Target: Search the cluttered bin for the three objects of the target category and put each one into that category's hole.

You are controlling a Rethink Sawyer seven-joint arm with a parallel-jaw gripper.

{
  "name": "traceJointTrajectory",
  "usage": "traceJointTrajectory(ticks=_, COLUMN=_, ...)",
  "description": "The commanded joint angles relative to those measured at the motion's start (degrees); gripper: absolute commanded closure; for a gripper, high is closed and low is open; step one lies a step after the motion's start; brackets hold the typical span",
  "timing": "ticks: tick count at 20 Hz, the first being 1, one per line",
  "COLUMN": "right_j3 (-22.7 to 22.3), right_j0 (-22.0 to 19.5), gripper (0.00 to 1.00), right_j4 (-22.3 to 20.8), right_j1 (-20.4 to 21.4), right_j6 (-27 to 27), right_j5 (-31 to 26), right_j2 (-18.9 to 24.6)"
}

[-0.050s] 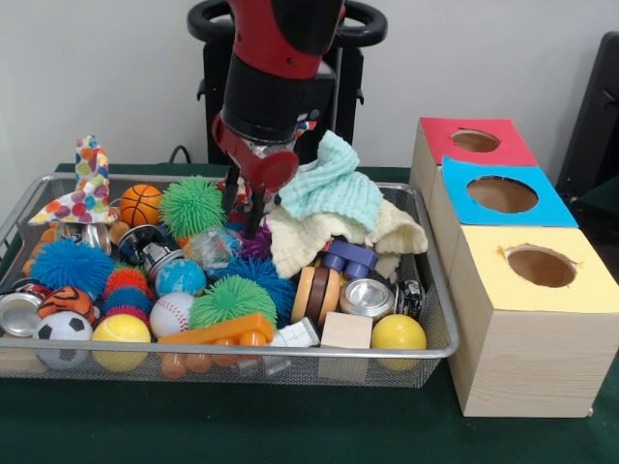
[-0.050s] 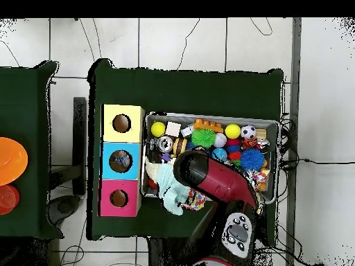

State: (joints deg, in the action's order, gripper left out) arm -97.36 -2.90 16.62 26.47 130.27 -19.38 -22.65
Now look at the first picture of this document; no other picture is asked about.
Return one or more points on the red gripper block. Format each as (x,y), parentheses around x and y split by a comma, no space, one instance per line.
(261,164)

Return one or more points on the green spiky rubber ball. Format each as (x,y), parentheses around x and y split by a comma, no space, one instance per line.
(232,302)
(191,206)

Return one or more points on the crushed clear plastic bottle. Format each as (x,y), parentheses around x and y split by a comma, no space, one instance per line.
(211,249)

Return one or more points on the mint green muslin cloth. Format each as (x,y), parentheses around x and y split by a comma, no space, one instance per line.
(329,188)

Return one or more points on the pale yellow muslin cloth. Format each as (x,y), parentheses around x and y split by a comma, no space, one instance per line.
(387,232)

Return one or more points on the colourful polka-dot cloth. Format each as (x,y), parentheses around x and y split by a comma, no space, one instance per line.
(85,188)

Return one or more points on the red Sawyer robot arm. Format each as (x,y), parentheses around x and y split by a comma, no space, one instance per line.
(280,58)

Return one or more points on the clear mesh bin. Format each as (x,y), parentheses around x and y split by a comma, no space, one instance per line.
(437,290)

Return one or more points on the wooden box with three holes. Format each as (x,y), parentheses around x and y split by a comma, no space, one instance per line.
(527,338)

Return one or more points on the orange toy basketball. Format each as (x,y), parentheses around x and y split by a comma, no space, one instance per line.
(141,205)

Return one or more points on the white baseball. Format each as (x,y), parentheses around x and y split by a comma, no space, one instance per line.
(172,314)

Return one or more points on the blue spiky rubber ball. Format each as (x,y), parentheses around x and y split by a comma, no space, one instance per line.
(70,266)

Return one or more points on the yellow smiley ball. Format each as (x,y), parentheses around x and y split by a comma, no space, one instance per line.
(397,331)

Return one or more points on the black and white soccer ball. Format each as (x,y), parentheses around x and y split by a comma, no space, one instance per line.
(63,333)

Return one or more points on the black chair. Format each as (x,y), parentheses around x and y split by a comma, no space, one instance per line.
(595,116)

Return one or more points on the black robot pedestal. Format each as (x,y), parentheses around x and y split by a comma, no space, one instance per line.
(368,29)

